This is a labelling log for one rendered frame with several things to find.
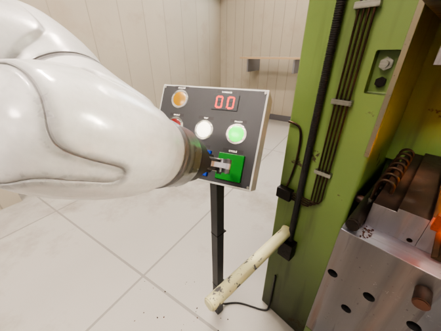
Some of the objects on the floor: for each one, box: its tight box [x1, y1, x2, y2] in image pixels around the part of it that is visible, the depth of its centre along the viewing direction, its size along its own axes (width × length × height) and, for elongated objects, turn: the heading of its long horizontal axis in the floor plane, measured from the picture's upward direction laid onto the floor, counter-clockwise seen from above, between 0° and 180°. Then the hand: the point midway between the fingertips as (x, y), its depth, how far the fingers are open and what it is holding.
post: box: [210, 183, 224, 315], centre depth 94 cm, size 4×4×108 cm
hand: (220, 165), depth 51 cm, fingers closed
